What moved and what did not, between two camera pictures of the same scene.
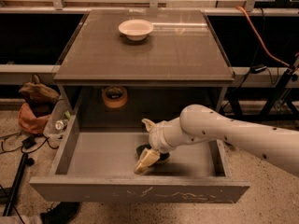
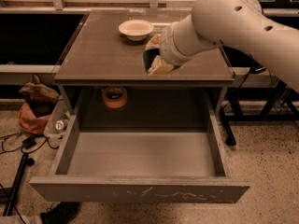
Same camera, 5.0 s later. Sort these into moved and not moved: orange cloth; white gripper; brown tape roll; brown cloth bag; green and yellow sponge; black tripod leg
Moved: white gripper; green and yellow sponge
Not moved: black tripod leg; orange cloth; brown tape roll; brown cloth bag
